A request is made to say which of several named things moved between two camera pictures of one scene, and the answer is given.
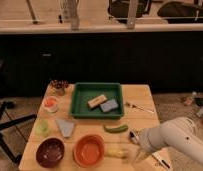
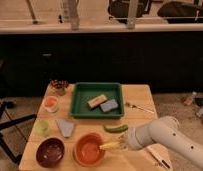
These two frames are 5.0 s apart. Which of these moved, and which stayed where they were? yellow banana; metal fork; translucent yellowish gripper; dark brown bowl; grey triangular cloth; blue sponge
Moved: translucent yellowish gripper; yellow banana
Stayed: dark brown bowl; blue sponge; metal fork; grey triangular cloth
